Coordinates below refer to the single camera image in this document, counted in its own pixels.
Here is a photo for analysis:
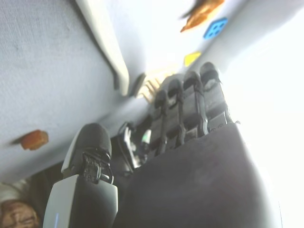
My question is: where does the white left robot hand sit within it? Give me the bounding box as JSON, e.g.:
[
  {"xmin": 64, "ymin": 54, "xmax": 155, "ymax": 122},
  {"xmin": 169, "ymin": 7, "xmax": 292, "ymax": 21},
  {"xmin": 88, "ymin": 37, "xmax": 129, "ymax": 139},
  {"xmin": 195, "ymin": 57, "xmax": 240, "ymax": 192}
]
[{"xmin": 42, "ymin": 61, "xmax": 283, "ymax": 228}]

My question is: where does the leek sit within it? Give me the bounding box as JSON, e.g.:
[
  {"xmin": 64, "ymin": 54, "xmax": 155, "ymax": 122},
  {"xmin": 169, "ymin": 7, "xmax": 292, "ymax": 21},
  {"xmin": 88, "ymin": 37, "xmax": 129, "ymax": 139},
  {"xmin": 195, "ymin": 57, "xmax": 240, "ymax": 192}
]
[{"xmin": 75, "ymin": 0, "xmax": 131, "ymax": 96}]

